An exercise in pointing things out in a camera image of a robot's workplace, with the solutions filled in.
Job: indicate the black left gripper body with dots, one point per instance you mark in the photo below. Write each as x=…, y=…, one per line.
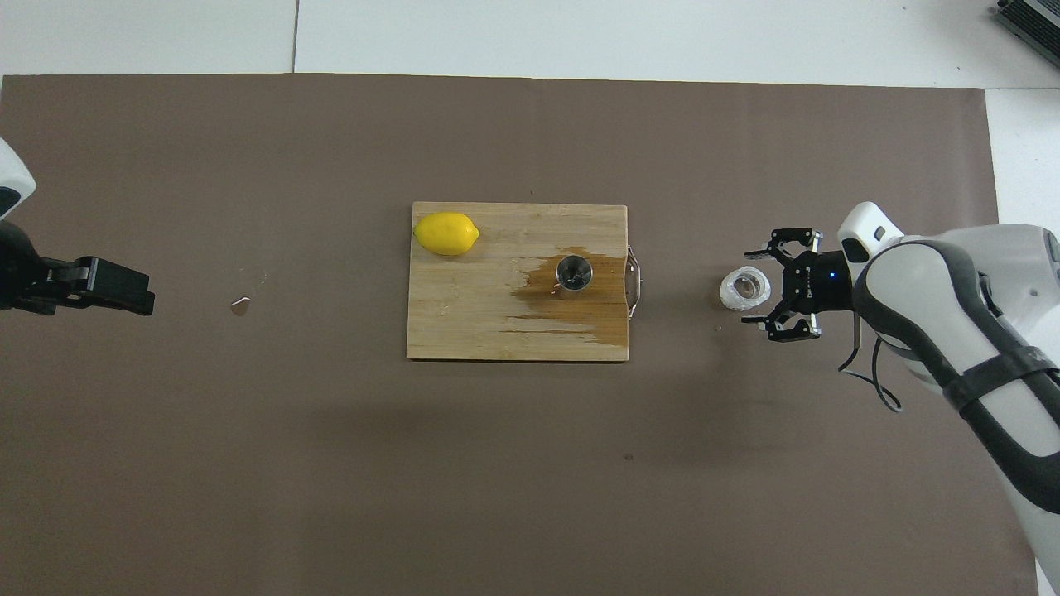
x=16, y=273

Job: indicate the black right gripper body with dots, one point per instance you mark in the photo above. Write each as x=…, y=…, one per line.
x=816, y=281

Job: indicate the clear glass cup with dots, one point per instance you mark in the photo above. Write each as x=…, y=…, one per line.
x=744, y=288

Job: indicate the metal jigger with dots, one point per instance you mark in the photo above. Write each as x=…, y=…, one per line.
x=573, y=273

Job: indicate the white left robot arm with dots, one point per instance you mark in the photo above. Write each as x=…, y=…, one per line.
x=12, y=178

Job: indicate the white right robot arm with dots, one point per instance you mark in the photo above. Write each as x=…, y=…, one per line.
x=1010, y=273

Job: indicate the brown table mat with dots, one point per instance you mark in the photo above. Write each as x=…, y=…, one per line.
x=248, y=455

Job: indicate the grey ribbed device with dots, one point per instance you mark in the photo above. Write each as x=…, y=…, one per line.
x=1035, y=21

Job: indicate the yellow lemon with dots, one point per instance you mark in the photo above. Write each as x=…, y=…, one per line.
x=445, y=233

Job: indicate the wooden cutting board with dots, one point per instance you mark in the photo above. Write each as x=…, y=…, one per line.
x=464, y=323

